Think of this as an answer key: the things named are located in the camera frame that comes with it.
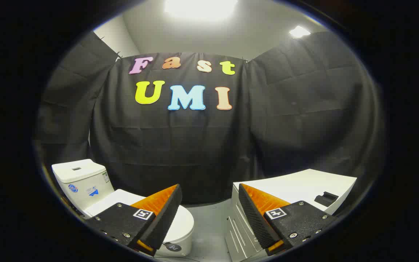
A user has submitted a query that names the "white toilet lid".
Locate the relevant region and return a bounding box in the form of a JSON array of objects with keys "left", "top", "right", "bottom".
[{"left": 85, "top": 189, "right": 195, "bottom": 245}]

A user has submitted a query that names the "small ceiling light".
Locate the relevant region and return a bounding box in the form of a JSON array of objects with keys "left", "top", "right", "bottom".
[{"left": 289, "top": 25, "right": 311, "bottom": 38}]

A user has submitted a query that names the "small black block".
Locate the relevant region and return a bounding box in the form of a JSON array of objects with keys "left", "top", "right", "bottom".
[{"left": 314, "top": 191, "right": 339, "bottom": 207}]

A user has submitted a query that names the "white drawer cabinet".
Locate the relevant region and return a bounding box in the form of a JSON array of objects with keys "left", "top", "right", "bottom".
[{"left": 225, "top": 168, "right": 357, "bottom": 262}]

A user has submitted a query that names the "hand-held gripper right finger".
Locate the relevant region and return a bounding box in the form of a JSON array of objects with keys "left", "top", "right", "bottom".
[{"left": 238, "top": 183, "right": 338, "bottom": 255}]

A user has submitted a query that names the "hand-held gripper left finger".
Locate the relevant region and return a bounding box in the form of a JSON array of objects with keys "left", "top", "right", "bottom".
[{"left": 86, "top": 184, "right": 183, "bottom": 257}]

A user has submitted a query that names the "white toilet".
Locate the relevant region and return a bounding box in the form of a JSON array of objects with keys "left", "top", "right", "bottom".
[{"left": 51, "top": 159, "right": 195, "bottom": 257}]

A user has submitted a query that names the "large ceiling light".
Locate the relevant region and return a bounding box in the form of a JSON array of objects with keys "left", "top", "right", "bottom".
[{"left": 164, "top": 0, "right": 238, "bottom": 20}]

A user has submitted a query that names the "black backdrop cloth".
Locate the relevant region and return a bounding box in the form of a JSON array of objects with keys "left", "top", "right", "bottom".
[{"left": 37, "top": 31, "right": 384, "bottom": 226}]

